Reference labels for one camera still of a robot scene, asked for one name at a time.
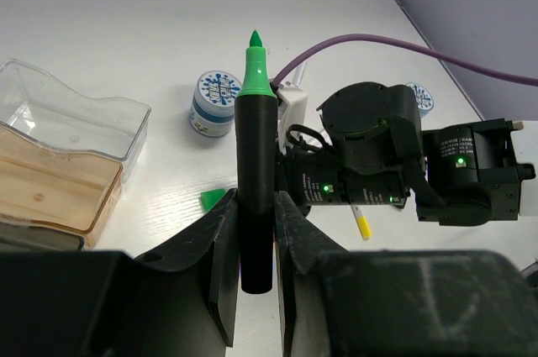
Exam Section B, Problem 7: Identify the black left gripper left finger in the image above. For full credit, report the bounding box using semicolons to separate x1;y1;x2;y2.
1;190;239;356

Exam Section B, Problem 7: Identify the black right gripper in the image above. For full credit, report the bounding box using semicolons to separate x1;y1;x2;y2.
279;81;424;213

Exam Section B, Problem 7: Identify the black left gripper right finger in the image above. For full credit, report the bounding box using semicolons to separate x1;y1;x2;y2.
274;192;537;356

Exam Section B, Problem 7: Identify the green highlighter cap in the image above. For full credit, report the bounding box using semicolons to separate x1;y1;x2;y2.
199;188;227;213

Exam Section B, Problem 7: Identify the green tip black highlighter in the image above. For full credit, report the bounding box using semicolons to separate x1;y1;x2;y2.
235;31;278;294

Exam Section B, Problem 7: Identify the yellow capped marker lower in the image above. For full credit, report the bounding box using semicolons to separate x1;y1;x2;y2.
351;205;372;241

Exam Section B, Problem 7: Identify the right blue paint jar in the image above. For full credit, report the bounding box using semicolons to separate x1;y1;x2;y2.
406;82;435;118

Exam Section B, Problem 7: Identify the blue paint jar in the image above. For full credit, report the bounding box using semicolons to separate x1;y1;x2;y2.
189;71;241;138
406;82;435;118

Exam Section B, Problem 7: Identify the amber plastic container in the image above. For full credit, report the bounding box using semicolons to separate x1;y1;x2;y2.
1;126;123;248

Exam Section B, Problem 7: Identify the left blue paint jar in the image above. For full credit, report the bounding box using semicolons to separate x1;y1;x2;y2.
189;71;241;138

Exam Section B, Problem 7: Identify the grey plastic container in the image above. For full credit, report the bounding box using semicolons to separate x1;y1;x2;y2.
1;223;85;252

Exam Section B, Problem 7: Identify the clear plastic container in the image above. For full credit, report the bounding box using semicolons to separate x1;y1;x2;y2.
1;59;151;183

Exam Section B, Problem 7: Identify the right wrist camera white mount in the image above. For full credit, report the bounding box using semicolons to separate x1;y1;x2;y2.
276;81;308;155

